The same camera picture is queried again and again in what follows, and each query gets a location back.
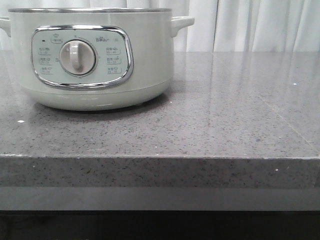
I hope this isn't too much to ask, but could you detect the pale green electric cooking pot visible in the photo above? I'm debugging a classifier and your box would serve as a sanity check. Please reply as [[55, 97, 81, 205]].
[[0, 7, 195, 111]]

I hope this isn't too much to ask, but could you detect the beige round control knob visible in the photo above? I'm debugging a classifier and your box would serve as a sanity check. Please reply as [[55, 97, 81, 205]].
[[60, 40, 96, 76]]

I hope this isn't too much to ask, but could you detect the white curtain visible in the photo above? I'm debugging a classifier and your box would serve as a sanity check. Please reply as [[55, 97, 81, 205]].
[[0, 0, 320, 52]]

